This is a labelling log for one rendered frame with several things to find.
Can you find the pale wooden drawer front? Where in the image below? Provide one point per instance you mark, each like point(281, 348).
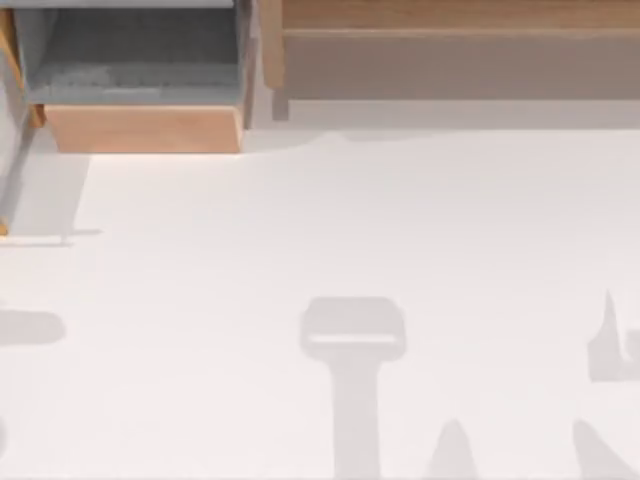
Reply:
point(142, 129)

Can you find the wooden open shelf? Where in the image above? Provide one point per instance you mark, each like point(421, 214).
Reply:
point(450, 50)

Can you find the grey pierced drawer inside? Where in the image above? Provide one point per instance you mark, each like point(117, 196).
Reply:
point(135, 55)

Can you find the wooden cupboard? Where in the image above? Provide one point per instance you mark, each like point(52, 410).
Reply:
point(6, 125)

